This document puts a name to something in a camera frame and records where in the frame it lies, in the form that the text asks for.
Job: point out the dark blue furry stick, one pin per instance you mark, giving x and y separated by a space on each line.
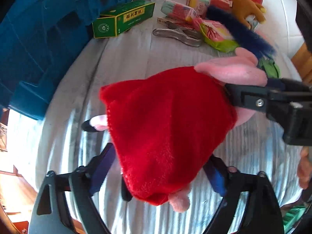
243 33

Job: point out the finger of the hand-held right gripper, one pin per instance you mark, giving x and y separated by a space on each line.
248 98

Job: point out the green pink snack packet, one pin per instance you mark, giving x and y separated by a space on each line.
214 33

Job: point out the person's right hand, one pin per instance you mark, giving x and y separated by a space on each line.
304 170

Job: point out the green cardboard box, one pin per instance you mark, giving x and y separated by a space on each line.
121 17

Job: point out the silver metal tongs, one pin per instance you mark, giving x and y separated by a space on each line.
175 35

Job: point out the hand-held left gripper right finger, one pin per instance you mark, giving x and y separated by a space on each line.
217 178

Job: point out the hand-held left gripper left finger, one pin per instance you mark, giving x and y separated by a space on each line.
103 170

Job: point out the pink pig plush red dress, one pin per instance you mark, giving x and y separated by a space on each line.
165 126

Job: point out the mint pink tissue pack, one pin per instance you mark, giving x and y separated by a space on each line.
178 9

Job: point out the pink rectangular box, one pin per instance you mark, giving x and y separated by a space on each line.
219 2

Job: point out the green plastic packet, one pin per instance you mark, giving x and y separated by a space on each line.
270 68

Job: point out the yellow pink carton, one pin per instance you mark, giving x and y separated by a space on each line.
197 2

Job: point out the brown plush bear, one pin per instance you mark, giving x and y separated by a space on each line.
246 7

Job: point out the blue plastic storage crate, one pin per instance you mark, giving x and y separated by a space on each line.
36 41

